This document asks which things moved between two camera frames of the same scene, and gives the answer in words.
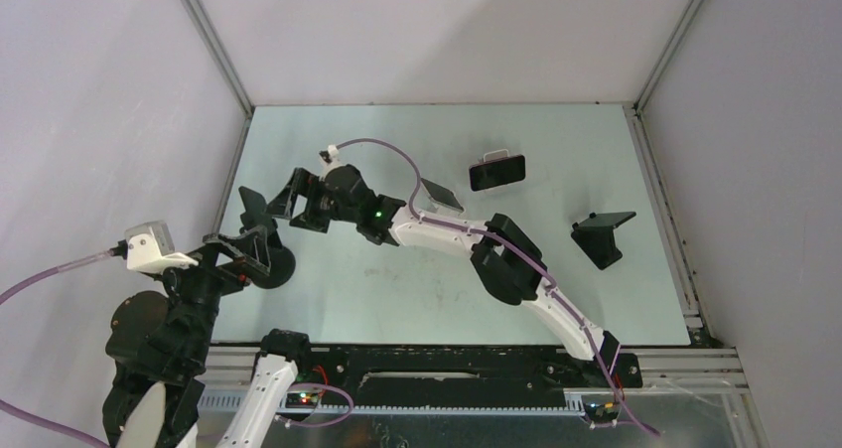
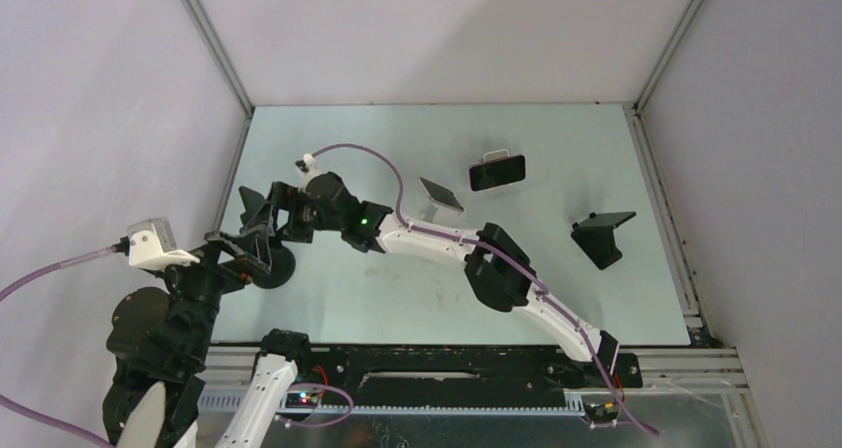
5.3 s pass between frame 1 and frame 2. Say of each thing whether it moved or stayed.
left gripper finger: stayed
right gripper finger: moved
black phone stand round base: stayed
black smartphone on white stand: stayed
